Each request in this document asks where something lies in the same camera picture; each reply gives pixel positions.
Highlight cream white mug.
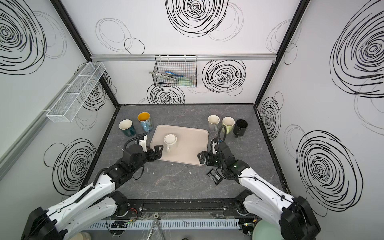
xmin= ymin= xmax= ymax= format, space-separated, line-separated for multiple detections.
xmin=164 ymin=134 xmax=179 ymax=153

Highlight blue butterfly mug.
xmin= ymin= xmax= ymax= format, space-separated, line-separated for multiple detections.
xmin=138 ymin=112 xmax=153 ymax=133

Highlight dark green mug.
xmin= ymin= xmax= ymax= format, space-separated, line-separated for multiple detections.
xmin=119 ymin=120 xmax=137 ymax=138

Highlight black mug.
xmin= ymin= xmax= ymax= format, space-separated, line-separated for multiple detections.
xmin=233 ymin=119 xmax=248 ymax=138

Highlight grey mug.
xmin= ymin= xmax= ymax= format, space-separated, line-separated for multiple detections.
xmin=208 ymin=115 xmax=221 ymax=132

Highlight light green mug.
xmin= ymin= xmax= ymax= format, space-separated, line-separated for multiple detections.
xmin=222 ymin=117 xmax=236 ymax=135

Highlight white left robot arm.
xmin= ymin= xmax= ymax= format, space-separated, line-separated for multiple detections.
xmin=21 ymin=133 xmax=164 ymax=240

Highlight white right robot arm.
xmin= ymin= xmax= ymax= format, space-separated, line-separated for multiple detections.
xmin=198 ymin=126 xmax=321 ymax=240

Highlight black snack packet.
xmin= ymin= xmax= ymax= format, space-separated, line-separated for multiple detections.
xmin=207 ymin=169 xmax=223 ymax=186

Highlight beige plastic tray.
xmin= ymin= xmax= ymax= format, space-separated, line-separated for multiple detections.
xmin=150 ymin=125 xmax=209 ymax=166

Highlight light green plate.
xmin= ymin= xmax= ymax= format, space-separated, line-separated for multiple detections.
xmin=252 ymin=220 xmax=283 ymax=240

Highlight beige round object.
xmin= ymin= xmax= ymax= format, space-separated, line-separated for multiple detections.
xmin=71 ymin=233 xmax=92 ymax=240

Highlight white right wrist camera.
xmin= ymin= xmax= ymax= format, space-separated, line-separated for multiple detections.
xmin=210 ymin=141 xmax=218 ymax=155

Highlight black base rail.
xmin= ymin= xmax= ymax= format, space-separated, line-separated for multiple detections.
xmin=107 ymin=191 xmax=262 ymax=221

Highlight white slotted cable duct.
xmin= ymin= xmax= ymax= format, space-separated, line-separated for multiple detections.
xmin=86 ymin=219 xmax=241 ymax=231

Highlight utensils in wire basket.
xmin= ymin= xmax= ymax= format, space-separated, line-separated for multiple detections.
xmin=149 ymin=71 xmax=194 ymax=84

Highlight black wire basket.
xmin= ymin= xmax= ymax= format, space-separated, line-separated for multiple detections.
xmin=152 ymin=55 xmax=198 ymax=88

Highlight white wire shelf basket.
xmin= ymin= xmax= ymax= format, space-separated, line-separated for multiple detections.
xmin=46 ymin=62 xmax=106 ymax=123

